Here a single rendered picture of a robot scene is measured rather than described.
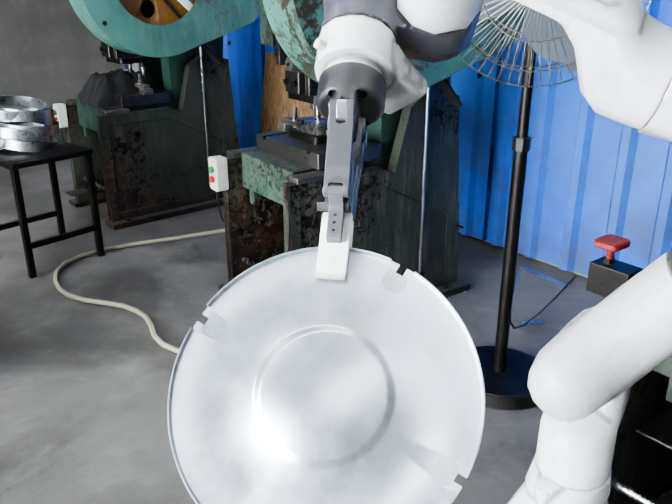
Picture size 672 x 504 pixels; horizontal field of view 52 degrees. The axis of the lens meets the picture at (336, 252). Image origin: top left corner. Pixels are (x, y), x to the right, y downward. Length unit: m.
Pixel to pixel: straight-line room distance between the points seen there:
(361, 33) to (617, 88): 0.28
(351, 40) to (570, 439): 0.65
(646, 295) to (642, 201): 2.21
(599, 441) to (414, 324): 0.51
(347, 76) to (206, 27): 3.22
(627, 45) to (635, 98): 0.06
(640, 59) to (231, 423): 0.54
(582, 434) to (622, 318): 0.21
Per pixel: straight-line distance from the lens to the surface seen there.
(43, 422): 2.42
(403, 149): 2.73
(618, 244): 1.62
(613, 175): 3.21
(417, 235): 2.91
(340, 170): 0.67
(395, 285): 0.67
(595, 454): 1.11
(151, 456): 2.17
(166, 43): 3.83
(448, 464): 0.63
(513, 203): 2.23
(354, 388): 0.64
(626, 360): 0.98
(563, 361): 0.97
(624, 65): 0.79
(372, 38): 0.77
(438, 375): 0.64
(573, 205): 3.31
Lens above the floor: 1.29
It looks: 22 degrees down
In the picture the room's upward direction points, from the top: straight up
